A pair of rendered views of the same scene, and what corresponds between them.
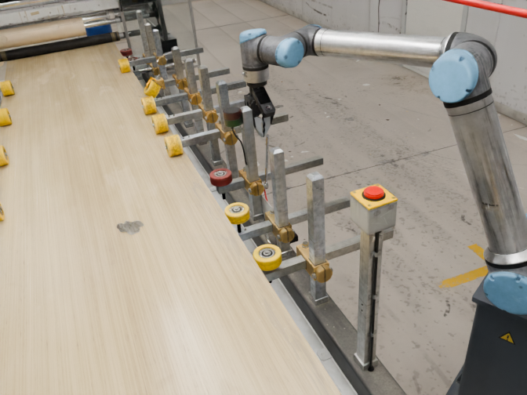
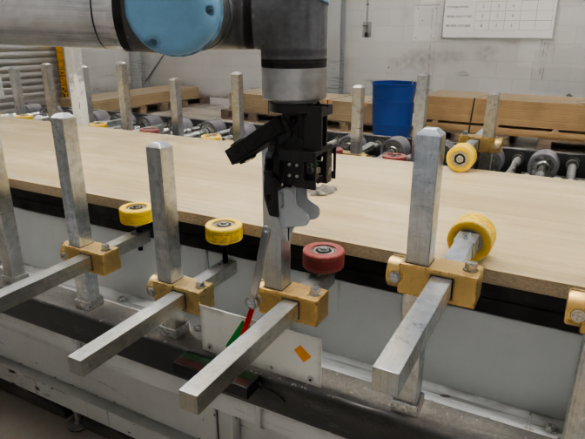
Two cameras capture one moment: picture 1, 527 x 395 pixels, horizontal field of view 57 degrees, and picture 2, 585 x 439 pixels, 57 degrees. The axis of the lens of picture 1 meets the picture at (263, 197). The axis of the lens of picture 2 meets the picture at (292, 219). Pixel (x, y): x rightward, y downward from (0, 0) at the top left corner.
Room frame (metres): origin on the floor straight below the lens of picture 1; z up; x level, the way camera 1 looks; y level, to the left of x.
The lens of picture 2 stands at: (2.19, -0.53, 1.30)
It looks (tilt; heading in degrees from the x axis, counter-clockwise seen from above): 20 degrees down; 138
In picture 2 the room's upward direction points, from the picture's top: straight up
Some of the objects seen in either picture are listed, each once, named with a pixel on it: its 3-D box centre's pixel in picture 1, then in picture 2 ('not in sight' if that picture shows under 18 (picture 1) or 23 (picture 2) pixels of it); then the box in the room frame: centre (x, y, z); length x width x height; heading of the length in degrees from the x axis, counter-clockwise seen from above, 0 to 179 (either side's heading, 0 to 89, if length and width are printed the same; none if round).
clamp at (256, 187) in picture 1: (250, 182); (289, 299); (1.56, 0.04, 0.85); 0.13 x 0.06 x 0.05; 20
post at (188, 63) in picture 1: (196, 107); not in sight; (2.24, 0.28, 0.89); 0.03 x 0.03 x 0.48; 20
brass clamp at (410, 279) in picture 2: (226, 133); (433, 278); (1.80, 0.12, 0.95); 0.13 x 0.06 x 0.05; 20
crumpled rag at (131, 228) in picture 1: (129, 224); (321, 187); (1.26, 0.43, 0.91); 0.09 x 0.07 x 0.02; 63
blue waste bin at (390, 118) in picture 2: not in sight; (393, 110); (-1.87, 4.86, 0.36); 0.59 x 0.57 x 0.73; 107
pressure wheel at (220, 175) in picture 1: (222, 185); (323, 274); (1.54, 0.15, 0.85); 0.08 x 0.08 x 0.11
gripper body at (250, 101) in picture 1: (257, 96); (299, 144); (1.64, -0.01, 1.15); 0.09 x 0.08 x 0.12; 20
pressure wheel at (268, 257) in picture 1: (268, 266); (138, 227); (1.06, 0.01, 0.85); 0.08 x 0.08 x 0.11
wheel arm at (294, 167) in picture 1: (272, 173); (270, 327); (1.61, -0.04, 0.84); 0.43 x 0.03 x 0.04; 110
